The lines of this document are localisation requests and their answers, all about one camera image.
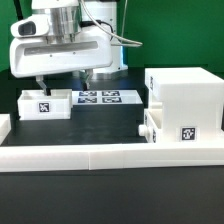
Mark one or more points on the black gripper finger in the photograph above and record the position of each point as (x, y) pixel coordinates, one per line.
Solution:
(40, 82)
(88, 78)

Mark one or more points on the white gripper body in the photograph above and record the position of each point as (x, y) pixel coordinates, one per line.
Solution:
(35, 57)

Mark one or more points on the white drawer cabinet housing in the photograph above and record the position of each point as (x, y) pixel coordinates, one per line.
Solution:
(191, 101)

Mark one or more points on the black pole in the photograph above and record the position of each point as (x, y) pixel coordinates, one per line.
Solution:
(18, 9)

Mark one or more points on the white marker tag sheet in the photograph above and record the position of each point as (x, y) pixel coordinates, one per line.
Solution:
(106, 97)

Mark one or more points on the white rear drawer box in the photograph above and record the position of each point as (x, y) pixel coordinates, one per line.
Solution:
(35, 105)

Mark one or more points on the white plastic border frame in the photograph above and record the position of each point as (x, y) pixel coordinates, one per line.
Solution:
(106, 156)

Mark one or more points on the white drawer box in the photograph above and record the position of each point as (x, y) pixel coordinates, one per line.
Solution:
(151, 128)
(35, 105)

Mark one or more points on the white front drawer box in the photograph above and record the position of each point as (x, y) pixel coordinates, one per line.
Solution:
(151, 128)

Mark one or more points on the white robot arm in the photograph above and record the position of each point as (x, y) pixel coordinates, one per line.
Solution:
(64, 36)

